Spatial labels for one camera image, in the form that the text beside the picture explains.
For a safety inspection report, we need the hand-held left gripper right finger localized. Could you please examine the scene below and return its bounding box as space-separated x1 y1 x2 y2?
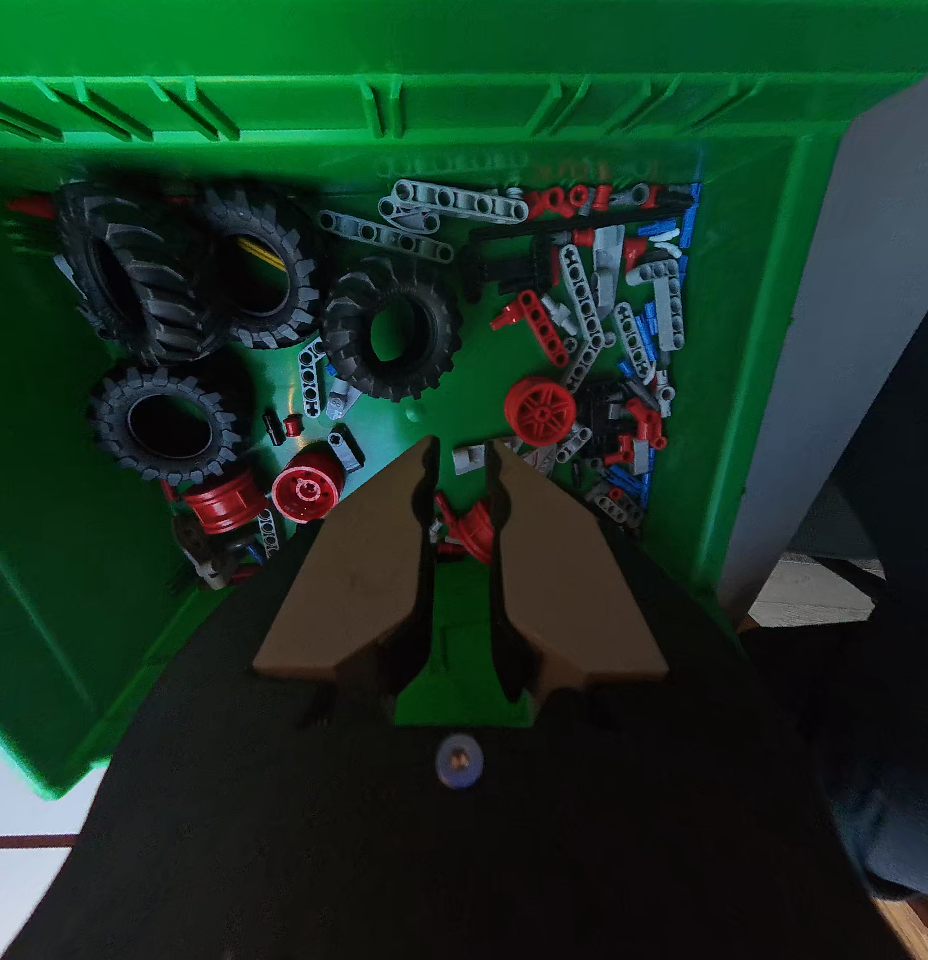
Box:
485 438 671 706

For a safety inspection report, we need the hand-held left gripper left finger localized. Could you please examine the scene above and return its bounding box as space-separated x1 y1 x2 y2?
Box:
252 435 441 695

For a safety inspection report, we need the red lego wheel rim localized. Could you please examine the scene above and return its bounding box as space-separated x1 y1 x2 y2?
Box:
180 468 275 536
271 444 343 523
434 491 498 564

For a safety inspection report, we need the green plastic bin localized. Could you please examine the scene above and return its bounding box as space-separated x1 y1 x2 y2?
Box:
0 0 928 802

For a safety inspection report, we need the dark grey lego connector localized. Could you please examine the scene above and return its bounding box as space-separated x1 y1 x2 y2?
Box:
327 427 366 474

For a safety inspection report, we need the red spoked lego wheel hub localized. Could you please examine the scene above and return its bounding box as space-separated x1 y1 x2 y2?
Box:
503 377 577 441

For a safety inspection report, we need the light grey lego beam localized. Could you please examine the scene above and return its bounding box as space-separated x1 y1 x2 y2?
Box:
297 337 327 418

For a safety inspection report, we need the black lego tire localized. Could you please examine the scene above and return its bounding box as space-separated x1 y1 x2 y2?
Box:
320 258 463 404
190 183 324 351
89 366 245 486
55 180 226 365

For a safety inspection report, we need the pile of small lego pieces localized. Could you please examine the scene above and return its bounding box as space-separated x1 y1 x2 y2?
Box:
317 176 705 530

